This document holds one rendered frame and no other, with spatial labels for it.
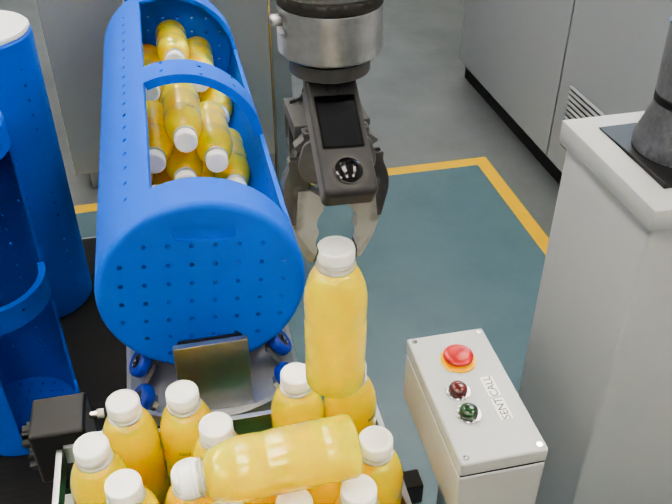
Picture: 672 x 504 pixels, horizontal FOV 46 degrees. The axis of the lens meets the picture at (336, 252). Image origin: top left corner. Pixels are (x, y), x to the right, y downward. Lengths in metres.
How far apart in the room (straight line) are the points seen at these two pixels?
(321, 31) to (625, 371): 1.07
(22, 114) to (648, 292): 1.60
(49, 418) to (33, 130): 1.31
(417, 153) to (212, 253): 2.66
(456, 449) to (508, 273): 2.10
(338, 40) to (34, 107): 1.68
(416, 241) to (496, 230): 0.33
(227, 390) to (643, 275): 0.72
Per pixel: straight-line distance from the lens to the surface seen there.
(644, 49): 2.86
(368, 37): 0.66
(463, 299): 2.80
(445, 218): 3.20
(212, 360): 1.08
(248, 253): 1.05
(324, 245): 0.78
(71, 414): 1.09
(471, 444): 0.88
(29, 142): 2.29
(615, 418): 1.66
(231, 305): 1.11
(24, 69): 2.23
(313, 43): 0.65
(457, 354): 0.96
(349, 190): 0.64
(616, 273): 1.46
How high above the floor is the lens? 1.77
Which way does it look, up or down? 36 degrees down
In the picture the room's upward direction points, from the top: straight up
